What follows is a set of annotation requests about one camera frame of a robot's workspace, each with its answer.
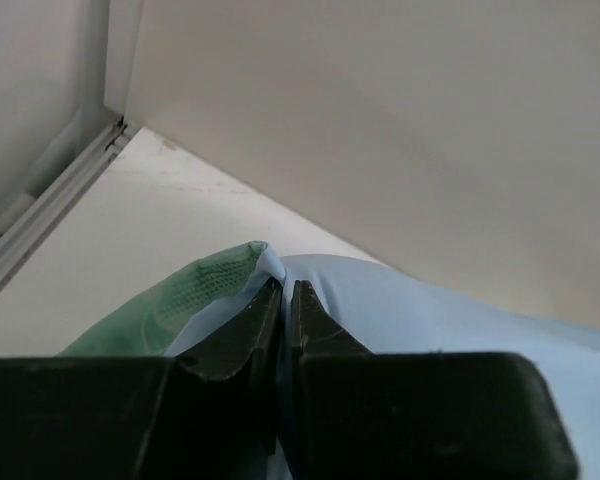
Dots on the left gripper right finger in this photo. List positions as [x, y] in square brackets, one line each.
[314, 331]

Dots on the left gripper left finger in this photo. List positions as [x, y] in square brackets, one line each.
[246, 344]

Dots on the light blue pillowcase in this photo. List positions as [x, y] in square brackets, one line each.
[386, 311]

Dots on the left aluminium rail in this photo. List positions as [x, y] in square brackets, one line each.
[37, 222]

